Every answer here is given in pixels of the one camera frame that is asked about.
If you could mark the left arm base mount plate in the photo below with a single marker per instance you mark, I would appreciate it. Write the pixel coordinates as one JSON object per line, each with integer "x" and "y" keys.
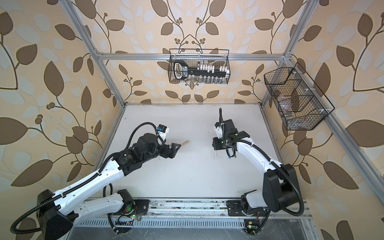
{"x": 135, "y": 207}

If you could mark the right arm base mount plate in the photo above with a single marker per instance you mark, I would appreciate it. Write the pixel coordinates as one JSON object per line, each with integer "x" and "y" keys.
{"x": 237, "y": 208}

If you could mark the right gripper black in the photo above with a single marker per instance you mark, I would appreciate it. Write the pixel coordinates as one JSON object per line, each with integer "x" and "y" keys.
{"x": 216, "y": 146}

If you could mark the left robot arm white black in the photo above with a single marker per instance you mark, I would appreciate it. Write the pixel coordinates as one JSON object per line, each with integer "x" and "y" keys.
{"x": 62, "y": 209}

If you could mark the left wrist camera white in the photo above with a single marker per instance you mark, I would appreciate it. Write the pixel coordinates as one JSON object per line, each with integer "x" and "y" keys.
{"x": 163, "y": 130}

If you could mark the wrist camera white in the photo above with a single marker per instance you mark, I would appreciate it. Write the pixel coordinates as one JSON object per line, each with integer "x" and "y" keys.
{"x": 219, "y": 131}
{"x": 163, "y": 130}

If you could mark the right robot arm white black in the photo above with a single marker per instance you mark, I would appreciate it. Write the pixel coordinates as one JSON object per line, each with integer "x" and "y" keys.
{"x": 280, "y": 189}

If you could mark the black wire basket wall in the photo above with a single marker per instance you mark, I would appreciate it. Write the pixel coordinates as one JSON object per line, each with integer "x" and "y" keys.
{"x": 217, "y": 57}
{"x": 301, "y": 105}

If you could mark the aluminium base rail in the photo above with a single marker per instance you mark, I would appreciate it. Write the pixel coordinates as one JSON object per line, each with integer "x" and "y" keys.
{"x": 176, "y": 213}

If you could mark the black wire basket right wall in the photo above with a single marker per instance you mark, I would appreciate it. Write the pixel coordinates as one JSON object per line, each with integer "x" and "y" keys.
{"x": 301, "y": 105}

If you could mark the tan pen cap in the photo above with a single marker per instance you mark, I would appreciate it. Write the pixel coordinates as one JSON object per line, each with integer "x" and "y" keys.
{"x": 185, "y": 143}

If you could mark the black wire basket back wall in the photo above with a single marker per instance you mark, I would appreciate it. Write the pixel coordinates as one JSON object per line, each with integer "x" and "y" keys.
{"x": 217, "y": 57}

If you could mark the black white tool in basket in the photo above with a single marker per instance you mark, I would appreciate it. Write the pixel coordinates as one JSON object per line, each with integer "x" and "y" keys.
{"x": 182, "y": 70}

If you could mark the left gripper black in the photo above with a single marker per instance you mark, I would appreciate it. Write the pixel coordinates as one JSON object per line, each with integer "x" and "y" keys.
{"x": 166, "y": 153}

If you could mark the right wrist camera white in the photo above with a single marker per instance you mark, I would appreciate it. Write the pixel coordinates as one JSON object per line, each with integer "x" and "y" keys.
{"x": 219, "y": 131}

